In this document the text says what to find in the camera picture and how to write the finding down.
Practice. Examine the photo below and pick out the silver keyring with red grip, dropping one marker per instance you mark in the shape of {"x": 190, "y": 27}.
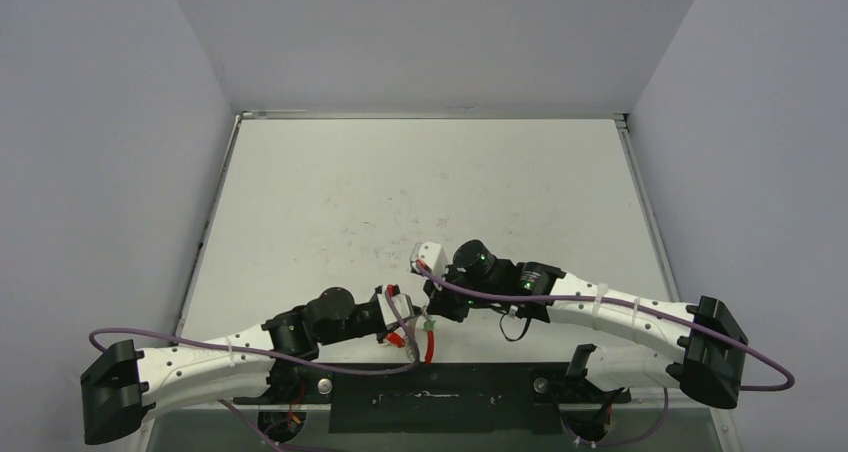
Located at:
{"x": 418, "y": 345}

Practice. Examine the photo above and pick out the green tag key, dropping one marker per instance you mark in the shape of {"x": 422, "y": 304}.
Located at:
{"x": 428, "y": 324}

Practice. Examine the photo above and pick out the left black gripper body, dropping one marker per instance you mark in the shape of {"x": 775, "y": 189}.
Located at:
{"x": 363, "y": 323}

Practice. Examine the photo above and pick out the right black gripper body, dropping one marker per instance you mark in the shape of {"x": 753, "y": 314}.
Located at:
{"x": 444, "y": 301}

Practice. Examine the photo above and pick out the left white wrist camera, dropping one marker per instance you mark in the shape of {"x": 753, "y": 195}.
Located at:
{"x": 394, "y": 306}

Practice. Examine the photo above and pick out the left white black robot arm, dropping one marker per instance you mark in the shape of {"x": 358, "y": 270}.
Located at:
{"x": 128, "y": 385}

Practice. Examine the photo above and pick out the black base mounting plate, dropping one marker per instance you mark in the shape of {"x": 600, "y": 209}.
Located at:
{"x": 442, "y": 397}

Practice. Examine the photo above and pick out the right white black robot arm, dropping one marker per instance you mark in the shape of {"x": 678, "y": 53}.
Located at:
{"x": 695, "y": 348}

